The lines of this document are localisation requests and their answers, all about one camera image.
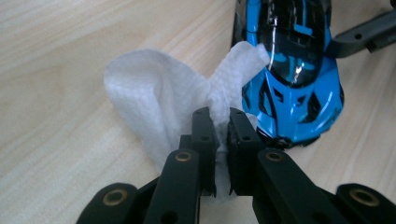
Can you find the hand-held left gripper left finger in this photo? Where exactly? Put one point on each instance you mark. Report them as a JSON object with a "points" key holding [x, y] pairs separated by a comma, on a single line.
{"points": [[202, 143]]}

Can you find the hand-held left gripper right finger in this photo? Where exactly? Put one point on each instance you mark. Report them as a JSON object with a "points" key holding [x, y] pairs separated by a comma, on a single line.
{"points": [[244, 149]]}

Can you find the white wet wipe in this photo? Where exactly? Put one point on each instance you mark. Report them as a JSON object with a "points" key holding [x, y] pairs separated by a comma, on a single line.
{"points": [[162, 102]]}

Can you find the blue toy car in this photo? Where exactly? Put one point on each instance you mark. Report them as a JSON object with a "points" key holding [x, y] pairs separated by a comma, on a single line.
{"points": [[295, 84]]}

